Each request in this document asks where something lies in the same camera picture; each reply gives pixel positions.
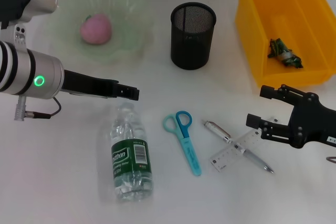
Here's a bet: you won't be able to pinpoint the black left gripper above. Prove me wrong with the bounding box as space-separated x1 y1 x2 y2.
62 69 140 101

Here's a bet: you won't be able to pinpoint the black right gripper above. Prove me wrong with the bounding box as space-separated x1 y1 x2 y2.
246 84 336 149

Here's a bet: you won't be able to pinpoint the green plastic wrapper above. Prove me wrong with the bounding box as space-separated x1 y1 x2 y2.
267 37 304 69

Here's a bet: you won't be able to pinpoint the clear green-label water bottle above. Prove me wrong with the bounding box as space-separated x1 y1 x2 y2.
109 102 154 204

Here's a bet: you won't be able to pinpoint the pink toy peach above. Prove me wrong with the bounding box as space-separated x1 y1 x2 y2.
80 14 113 45

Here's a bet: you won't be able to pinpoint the clear silver pen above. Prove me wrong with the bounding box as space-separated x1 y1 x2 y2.
203 119 275 174

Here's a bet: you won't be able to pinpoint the transparent plastic ruler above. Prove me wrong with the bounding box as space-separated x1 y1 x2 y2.
209 115 279 173

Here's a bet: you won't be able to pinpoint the pale green fruit plate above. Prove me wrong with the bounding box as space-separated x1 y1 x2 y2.
41 0 155 65

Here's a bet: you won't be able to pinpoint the black mesh pen holder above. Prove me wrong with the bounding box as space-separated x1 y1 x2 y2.
170 2 217 70

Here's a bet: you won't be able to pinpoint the teal blue scissors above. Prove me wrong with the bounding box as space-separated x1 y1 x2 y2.
162 111 203 177

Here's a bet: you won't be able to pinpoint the yellow plastic bin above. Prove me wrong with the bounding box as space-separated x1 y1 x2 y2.
235 0 336 90

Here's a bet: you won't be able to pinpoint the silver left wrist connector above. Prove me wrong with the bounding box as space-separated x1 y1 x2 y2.
13 95 27 122

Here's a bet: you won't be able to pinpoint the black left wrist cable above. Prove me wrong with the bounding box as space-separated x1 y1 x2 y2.
25 97 62 119

